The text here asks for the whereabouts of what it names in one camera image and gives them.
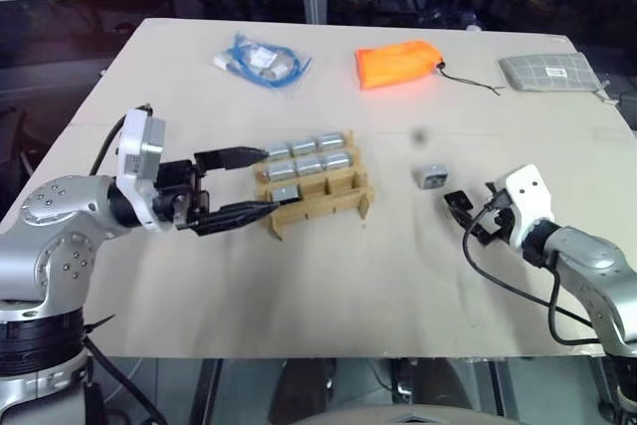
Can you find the white bottle cap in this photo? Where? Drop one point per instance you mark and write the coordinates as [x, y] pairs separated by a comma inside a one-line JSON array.
[[474, 22]]

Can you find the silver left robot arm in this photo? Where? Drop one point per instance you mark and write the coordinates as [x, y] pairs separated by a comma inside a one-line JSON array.
[[55, 226]]

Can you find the loose silver metal block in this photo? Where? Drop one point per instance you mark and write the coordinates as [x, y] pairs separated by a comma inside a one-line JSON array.
[[430, 176]]

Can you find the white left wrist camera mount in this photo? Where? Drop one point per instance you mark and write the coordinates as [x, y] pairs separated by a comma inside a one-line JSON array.
[[142, 146]]

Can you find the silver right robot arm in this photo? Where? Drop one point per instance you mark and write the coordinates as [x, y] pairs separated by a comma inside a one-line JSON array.
[[592, 256]]

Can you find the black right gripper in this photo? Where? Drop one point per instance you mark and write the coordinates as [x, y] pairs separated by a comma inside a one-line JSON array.
[[502, 221]]

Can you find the cardboard divider tray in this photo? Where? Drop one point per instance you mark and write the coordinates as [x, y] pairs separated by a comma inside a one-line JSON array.
[[323, 201]]

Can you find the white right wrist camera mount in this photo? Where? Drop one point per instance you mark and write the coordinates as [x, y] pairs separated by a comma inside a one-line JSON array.
[[527, 196]]

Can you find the grey checked fabric pouch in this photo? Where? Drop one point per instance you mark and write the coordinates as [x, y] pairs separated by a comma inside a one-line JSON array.
[[547, 71]]

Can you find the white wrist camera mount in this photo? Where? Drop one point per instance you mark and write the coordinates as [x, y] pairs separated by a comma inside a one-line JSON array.
[[142, 146], [527, 196]]

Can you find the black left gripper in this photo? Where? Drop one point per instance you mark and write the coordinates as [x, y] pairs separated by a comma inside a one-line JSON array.
[[176, 191]]

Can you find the black table leg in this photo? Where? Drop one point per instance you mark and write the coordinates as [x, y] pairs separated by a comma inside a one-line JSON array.
[[211, 390]]

